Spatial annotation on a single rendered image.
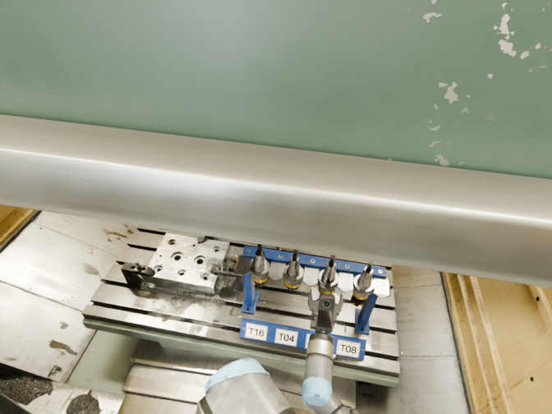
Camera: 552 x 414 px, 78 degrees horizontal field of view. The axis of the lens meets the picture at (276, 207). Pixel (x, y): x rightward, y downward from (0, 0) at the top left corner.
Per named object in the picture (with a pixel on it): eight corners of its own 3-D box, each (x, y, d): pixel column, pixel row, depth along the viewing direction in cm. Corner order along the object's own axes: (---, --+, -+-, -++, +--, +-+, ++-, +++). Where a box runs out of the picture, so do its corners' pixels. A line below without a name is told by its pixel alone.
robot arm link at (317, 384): (300, 404, 91) (301, 393, 85) (305, 362, 99) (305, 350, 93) (329, 410, 90) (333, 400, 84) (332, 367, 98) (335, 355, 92)
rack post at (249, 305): (254, 315, 133) (251, 269, 113) (241, 312, 134) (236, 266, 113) (259, 292, 140) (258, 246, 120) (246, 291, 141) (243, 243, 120)
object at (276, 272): (282, 282, 108) (282, 281, 107) (266, 279, 108) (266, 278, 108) (286, 264, 113) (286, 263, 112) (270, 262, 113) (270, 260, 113)
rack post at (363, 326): (369, 335, 128) (388, 291, 107) (354, 333, 128) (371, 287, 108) (369, 311, 135) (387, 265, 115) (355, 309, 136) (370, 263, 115)
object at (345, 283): (353, 293, 105) (354, 292, 104) (336, 291, 106) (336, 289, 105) (354, 275, 110) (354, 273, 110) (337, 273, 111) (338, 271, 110)
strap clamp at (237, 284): (242, 291, 140) (241, 269, 130) (212, 286, 142) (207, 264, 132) (245, 284, 143) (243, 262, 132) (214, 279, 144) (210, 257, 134)
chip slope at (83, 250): (103, 393, 137) (80, 366, 119) (-43, 361, 145) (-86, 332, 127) (186, 232, 201) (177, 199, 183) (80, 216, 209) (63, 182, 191)
